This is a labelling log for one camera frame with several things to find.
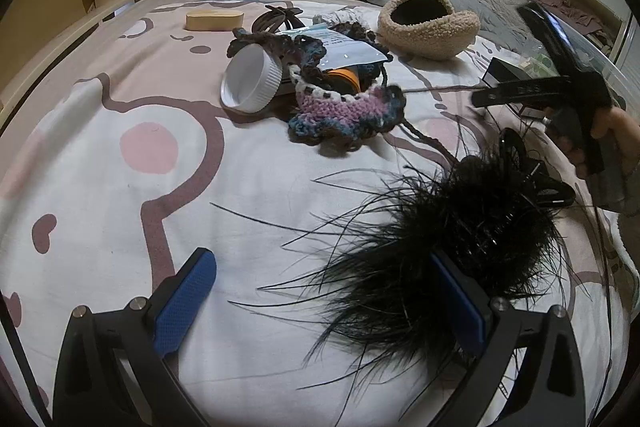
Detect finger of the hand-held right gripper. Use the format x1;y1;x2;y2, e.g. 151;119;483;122
470;76;576;108

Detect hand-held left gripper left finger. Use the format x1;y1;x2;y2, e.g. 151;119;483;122
52;247;218;427

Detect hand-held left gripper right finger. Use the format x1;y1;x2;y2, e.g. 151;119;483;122
430;249;588;427

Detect clear plastic storage bin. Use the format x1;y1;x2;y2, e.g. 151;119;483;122
520;7;640;148

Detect black feather hair accessory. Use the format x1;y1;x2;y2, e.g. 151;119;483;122
210;114;616;385

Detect orange plastic film roll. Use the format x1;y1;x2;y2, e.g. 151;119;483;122
320;66;362;96

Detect purple white crochet piece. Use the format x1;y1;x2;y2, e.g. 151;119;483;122
287;81;407;154

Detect white blue packet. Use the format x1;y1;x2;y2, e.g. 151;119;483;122
287;26;392;72

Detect white round plastic lid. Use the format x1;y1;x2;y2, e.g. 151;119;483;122
220;42;285;114

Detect person's right hand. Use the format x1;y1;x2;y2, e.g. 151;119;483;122
567;105;640;180

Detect flat black box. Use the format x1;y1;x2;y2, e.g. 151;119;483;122
506;101;550;122

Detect green patterned packet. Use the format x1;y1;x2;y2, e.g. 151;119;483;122
520;56;552;74

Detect pile of clothes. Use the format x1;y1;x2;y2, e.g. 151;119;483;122
530;0;618;45

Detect beige fleece hat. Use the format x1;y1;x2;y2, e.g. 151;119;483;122
377;0;482;60

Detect pink brown printed bed sheet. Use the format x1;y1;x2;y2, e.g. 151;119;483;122
0;0;640;427

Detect black hair claw clip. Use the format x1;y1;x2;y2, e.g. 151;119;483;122
500;128;577;208

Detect white crumpled paper roll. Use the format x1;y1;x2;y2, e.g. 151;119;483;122
312;7;372;30

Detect brown hair claw clip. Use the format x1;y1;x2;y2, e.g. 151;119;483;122
250;4;306;35

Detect brown blue crochet piece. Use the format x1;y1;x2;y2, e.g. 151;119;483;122
226;21;457;160

